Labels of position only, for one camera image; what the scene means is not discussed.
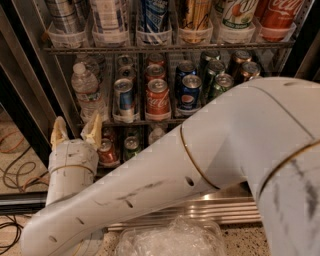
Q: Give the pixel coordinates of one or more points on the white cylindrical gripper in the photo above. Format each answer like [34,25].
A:
[72,152]

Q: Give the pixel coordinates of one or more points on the clear plastic water bottle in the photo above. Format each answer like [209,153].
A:
[88,92]

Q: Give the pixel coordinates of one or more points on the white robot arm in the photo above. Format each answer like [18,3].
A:
[265,132]

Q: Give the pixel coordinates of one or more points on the red can bottom shelf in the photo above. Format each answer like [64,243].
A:
[107,152]

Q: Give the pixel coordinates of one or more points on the glass fridge door left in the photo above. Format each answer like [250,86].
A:
[24,153]

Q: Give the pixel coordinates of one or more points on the green can bottom shelf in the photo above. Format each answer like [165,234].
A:
[132,147]

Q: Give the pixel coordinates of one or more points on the water bottle bottom shelf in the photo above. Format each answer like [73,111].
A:
[155,134]

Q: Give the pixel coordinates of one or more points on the stainless steel fridge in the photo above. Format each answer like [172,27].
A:
[34,90]

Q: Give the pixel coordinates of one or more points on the silver can top shelf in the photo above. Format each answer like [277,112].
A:
[68,16]

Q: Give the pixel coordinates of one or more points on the white can top shelf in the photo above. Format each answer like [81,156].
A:
[111,22]

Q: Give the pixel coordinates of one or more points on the blue can top shelf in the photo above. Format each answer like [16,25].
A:
[153,20]

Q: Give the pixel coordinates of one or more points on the gold can top shelf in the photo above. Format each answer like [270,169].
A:
[193,19]

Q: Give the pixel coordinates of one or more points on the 7up can top shelf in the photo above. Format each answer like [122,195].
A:
[238,14]

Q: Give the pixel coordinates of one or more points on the red Coca-Cola can top shelf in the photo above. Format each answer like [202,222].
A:
[278,18]

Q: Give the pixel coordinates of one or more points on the blue silver soda can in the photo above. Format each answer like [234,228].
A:
[124,97]

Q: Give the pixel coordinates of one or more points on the red Coca-Cola can front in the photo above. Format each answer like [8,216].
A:
[157,97]

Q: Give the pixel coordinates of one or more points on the red can second row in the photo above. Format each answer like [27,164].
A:
[155,71]

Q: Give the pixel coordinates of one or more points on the blue Pepsi can front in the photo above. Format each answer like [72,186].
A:
[189,92]

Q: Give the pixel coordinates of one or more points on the blue Pepsi can second row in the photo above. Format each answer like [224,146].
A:
[185,67]

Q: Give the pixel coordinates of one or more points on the clear plastic bag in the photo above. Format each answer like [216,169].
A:
[181,237]

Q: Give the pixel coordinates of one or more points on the green can second row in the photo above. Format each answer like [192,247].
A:
[213,68]

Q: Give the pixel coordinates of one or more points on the green soda can front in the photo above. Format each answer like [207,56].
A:
[222,83]

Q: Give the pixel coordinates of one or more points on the gold can second row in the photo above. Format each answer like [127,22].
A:
[247,70]

